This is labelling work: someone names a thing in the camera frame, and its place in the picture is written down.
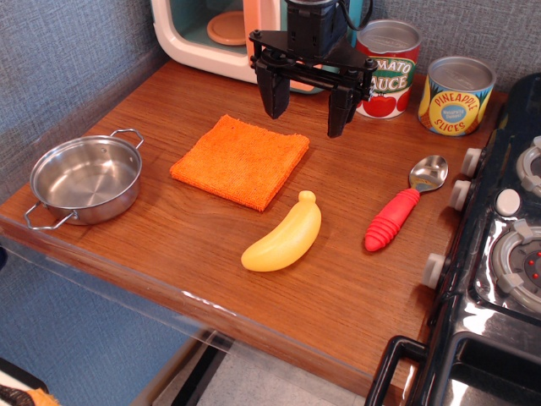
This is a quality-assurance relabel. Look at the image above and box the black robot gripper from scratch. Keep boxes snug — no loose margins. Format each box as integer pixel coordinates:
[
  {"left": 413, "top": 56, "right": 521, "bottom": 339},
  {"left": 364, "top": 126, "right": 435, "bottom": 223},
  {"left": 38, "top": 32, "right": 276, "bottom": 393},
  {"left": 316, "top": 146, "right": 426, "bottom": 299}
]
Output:
[{"left": 249, "top": 1, "right": 376, "bottom": 138}]

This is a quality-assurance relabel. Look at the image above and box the yellow toy banana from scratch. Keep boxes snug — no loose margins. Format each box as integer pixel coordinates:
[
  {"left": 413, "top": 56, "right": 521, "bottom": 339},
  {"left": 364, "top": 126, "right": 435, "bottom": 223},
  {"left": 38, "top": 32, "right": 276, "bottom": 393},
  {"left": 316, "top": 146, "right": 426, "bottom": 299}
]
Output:
[{"left": 241, "top": 190, "right": 322, "bottom": 272}]

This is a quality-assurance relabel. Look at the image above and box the orange folded towel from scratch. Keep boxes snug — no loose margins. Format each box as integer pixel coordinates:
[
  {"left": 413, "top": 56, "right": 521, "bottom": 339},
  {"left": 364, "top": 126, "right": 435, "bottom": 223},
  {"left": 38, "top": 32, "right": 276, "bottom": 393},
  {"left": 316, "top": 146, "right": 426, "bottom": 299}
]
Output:
[{"left": 170, "top": 115, "right": 309, "bottom": 212}]

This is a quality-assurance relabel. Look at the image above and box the tomato sauce can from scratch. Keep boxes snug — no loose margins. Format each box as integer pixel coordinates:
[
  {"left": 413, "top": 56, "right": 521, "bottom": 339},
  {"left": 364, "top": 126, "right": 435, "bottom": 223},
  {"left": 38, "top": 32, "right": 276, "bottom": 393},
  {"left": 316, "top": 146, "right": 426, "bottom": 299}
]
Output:
[{"left": 356, "top": 19, "right": 422, "bottom": 118}]

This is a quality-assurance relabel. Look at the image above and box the orange microwave plate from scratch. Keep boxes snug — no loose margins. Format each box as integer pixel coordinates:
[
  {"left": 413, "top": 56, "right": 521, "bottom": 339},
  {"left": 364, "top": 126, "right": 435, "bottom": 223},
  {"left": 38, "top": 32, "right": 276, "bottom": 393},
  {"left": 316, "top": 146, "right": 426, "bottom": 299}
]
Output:
[{"left": 206, "top": 11, "right": 246, "bottom": 47}]

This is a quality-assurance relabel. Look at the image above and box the toy microwave oven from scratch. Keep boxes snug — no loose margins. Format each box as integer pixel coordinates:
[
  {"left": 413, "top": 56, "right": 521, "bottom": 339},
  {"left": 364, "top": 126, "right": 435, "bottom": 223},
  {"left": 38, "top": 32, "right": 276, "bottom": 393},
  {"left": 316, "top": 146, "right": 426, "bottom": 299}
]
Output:
[{"left": 150, "top": 1, "right": 363, "bottom": 84}]

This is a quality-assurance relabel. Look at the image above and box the pineapple slices can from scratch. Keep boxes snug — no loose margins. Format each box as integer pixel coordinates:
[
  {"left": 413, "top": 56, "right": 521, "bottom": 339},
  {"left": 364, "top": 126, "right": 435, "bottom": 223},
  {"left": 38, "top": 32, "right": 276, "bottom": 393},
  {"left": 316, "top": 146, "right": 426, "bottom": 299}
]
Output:
[{"left": 418, "top": 56, "right": 496, "bottom": 137}]

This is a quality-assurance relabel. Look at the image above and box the small steel pot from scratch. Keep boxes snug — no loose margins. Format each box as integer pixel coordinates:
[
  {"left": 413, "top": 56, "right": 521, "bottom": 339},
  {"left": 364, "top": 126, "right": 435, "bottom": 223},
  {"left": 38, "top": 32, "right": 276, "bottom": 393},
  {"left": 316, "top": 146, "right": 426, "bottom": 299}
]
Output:
[{"left": 24, "top": 129, "right": 145, "bottom": 230}]

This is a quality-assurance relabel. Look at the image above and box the black toy stove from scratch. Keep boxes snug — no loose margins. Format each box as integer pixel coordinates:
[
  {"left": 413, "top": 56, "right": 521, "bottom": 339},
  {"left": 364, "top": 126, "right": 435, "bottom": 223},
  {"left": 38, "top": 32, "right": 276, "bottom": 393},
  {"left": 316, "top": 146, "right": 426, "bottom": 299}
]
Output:
[{"left": 366, "top": 74, "right": 540, "bottom": 405}]

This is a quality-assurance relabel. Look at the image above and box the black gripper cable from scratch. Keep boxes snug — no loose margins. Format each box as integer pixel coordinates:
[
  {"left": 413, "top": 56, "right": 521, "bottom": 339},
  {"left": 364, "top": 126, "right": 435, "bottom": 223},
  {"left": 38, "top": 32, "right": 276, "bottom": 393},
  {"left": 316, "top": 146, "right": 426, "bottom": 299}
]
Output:
[{"left": 336, "top": 0, "right": 374, "bottom": 32}]

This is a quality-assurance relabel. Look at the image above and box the red handled metal spoon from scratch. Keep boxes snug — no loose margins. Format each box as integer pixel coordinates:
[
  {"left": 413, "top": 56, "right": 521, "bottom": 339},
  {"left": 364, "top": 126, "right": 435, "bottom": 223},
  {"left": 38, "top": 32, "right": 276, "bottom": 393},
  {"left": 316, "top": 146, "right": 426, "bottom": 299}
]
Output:
[{"left": 364, "top": 155, "right": 449, "bottom": 252}]

